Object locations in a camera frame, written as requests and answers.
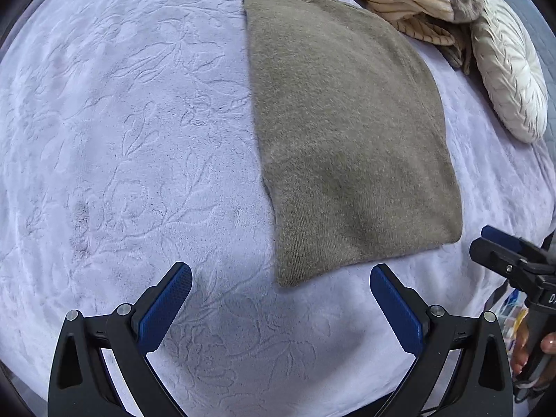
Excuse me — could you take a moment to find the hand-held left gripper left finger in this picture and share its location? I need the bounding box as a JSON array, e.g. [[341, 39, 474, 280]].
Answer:
[[47, 262, 193, 417]]

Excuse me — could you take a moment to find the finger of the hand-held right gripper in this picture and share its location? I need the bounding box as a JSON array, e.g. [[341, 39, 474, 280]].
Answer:
[[481, 225, 528, 253], [469, 237, 524, 275]]

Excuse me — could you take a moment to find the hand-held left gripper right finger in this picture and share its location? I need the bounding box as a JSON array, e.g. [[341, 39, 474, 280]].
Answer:
[[370, 263, 514, 417]]

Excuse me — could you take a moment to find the olive brown knit sweater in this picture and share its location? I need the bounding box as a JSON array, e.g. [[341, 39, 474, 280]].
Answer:
[[242, 0, 463, 288]]

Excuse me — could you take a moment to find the person's right hand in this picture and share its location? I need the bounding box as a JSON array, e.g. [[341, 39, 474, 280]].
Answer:
[[510, 324, 556, 389]]

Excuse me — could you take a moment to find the colourful patterned object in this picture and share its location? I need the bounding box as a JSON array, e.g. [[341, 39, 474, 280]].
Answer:
[[499, 289, 530, 350]]

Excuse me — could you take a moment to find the lavender embossed blanket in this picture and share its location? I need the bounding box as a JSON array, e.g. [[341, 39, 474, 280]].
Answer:
[[0, 0, 556, 417]]

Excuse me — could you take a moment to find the white round pleated cushion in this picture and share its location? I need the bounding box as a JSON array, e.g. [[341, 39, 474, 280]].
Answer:
[[470, 0, 549, 144]]

